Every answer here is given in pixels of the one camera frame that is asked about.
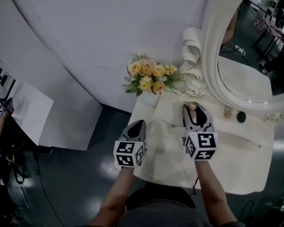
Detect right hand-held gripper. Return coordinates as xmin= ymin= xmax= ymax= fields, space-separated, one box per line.
xmin=182 ymin=104 xmax=219 ymax=162

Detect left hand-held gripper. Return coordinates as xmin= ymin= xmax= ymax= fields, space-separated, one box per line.
xmin=113 ymin=119 xmax=147 ymax=169

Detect person's right forearm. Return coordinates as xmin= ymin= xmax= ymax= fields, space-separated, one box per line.
xmin=194 ymin=159 xmax=239 ymax=225

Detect person's left forearm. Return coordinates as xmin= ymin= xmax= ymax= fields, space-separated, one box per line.
xmin=89 ymin=166 xmax=133 ymax=227

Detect white dressing table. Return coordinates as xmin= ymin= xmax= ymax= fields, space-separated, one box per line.
xmin=127 ymin=93 xmax=275 ymax=196

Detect white flower vase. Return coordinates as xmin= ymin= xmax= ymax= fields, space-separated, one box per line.
xmin=141 ymin=91 xmax=160 ymax=108

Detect black round object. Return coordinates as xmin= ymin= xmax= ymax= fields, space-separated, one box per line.
xmin=236 ymin=111 xmax=247 ymax=123

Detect oval white framed mirror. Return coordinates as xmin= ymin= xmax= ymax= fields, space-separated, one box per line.
xmin=178 ymin=0 xmax=284 ymax=124

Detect yellow flower bouquet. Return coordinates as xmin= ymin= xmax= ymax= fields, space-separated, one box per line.
xmin=121 ymin=52 xmax=188 ymax=97

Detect person's black trousers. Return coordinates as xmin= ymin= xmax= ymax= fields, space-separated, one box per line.
xmin=124 ymin=182 xmax=197 ymax=210

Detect person's gray shirt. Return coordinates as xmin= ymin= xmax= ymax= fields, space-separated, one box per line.
xmin=82 ymin=198 xmax=246 ymax=227

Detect white cabinet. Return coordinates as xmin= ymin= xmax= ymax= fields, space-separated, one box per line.
xmin=4 ymin=81 xmax=104 ymax=151

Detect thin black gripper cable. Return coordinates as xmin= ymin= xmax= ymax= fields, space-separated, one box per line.
xmin=190 ymin=175 xmax=200 ymax=196

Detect black floor cable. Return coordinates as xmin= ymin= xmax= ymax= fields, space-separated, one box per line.
xmin=32 ymin=151 xmax=65 ymax=227
xmin=236 ymin=199 xmax=254 ymax=222

